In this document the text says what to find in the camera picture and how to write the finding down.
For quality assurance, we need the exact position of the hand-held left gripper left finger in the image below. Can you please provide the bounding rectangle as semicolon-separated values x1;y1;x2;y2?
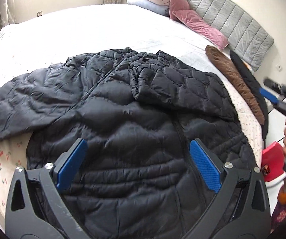
5;138;91;239

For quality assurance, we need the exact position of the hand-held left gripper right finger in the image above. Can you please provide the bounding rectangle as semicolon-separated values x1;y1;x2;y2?
182;138;271;239

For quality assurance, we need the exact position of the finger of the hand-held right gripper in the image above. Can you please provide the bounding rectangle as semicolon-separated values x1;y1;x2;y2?
259;78;286;104
271;100;286;117

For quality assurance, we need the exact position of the black puffer jacket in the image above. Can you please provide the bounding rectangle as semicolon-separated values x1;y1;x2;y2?
0;47;257;239

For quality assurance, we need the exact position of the black garment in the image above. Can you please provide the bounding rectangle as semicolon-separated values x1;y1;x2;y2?
229;50;269;142

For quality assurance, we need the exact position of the brown fuzzy garment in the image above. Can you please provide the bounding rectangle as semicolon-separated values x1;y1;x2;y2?
205;45;265;125

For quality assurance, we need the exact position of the red slipper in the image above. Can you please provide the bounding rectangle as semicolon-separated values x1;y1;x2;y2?
261;141;286;185

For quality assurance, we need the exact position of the grey padded headboard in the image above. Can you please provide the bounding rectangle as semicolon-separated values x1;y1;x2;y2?
164;0;275;74

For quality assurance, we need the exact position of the pink velvet pillow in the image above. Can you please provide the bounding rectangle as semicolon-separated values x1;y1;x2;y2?
171;9;230;52
155;0;191;21

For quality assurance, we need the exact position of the bed with white sheet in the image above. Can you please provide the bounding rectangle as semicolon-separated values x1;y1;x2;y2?
0;4;268;221

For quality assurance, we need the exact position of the light blue pillow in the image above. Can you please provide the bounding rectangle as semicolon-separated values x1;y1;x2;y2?
126;0;170;16

